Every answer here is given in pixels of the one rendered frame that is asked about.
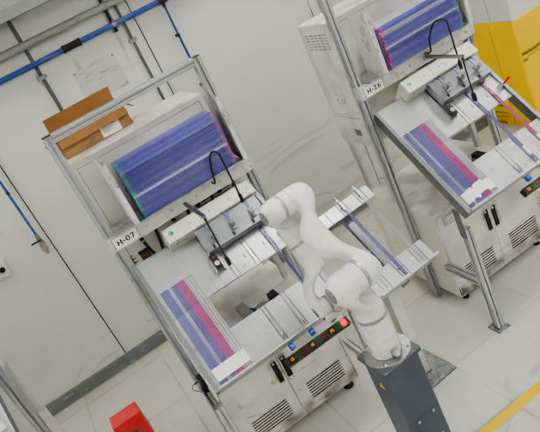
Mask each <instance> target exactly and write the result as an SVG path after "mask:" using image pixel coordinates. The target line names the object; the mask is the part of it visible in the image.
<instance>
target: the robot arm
mask: <svg viewBox="0 0 540 432"><path fill-rule="evenodd" d="M294 213H300V215H301V220H300V225H299V224H298V223H297V221H296V219H295V217H294V215H293V214H294ZM259 216H260V219H261V221H262V222H263V223H264V224H265V225H267V226H269V227H271V228H274V229H275V230H276V231H277V232H278V234H279V236H280V237H281V238H282V240H283V241H284V243H285V245H286V246H287V247H288V249H289V250H290V252H292V254H293V255H294V256H295V258H296V259H297V261H298V262H299V264H300V265H301V266H302V268H303V270H304V279H303V296H304V299H305V301H306V303H307V304H308V306H309V307H310V309H311V310H312V311H313V313H314V314H315V316H317V317H318V318H320V319H323V320H326V321H327V322H330V321H333V320H335V319H336V317H338V316H339V315H341V314H342V313H344V312H345V309H348V310H350V311H351V312H352V314H353V315H354V316H355V318H356V321H357V324H358V326H359V327H360V329H361V332H362V334H363V336H364V338H365V340H366V343H367V345H368V346H367V347H366V349H365V351H364V354H363V357H364V360H365V362H366V364H368V366H370V367H371V368H373V369H390V368H392V367H395V366H397V365H399V364H400V363H402V362H404V360H406V358H407V357H408V356H409V354H410V352H411V342H410V340H409V339H408V338H407V337H406V336H404V335H403V334H400V333H396V331H395V329H394V326H393V324H392V321H391V319H390V317H389V315H388V312H387V310H386V307H385V305H384V303H383V302H382V300H381V298H380V297H378V296H377V295H376V294H367V295H363V296H360V295H361V294H363V293H364V292H365V291H366V290H368V288H370V287H371V286H372V285H373V284H375V283H376V282H377V281H378V280H379V279H380V277H381V275H382V265H381V263H380V262H379V260H378V259H377V258H376V257H375V256H373V255H372V254H370V253H369V252H367V251H365V250H362V249H359V248H356V247H353V246H351V245H349V244H347V243H344V242H342V241H340V240H339V239H338V238H336V236H334V234H332V232H330V230H328V228H326V226H324V224H323V223H322V222H321V221H320V219H319V218H318V216H317V214H316V210H315V194H314V192H313V190H312V188H310V186H308V184H306V183H293V184H291V185H290V186H288V187H286V188H285V189H283V190H281V191H280V192H279V193H278V194H276V195H275V196H273V197H272V198H270V199H269V200H267V201H266V202H265V203H264V204H263V205H262V206H261V208H260V210H259ZM322 258H325V259H334V260H342V261H345V262H346V264H345V265H344V266H343V267H342V268H340V269H339V270H338V271H337V272H336V273H334V274H333V275H332V276H331V277H330V278H329V279H328V280H327V282H326V284H325V294H324V295H323V296H321V297H320V298H317V296H316V295H315V291H314V285H315V280H316V279H317V277H318V276H319V274H320V273H321V271H322V270H323V269H324V267H325V262H324V260H323V259H322Z"/></svg>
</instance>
